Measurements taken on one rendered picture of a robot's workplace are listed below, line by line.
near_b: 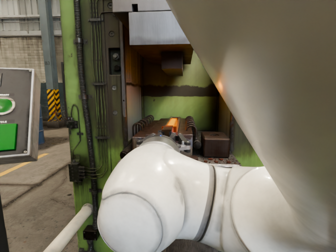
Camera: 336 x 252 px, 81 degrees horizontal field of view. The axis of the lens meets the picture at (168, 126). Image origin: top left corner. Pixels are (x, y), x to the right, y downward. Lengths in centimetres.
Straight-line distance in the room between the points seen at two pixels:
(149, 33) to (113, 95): 29
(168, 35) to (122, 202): 54
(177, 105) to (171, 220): 94
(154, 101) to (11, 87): 66
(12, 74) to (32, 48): 750
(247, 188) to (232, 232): 5
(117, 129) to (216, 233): 65
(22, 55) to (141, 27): 785
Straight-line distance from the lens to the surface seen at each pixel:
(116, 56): 83
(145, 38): 66
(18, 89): 74
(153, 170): 22
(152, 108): 113
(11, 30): 895
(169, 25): 66
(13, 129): 68
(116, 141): 85
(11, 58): 866
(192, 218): 25
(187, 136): 65
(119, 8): 71
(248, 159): 85
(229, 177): 26
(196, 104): 112
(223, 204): 25
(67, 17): 94
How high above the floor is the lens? 112
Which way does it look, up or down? 9 degrees down
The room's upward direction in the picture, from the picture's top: straight up
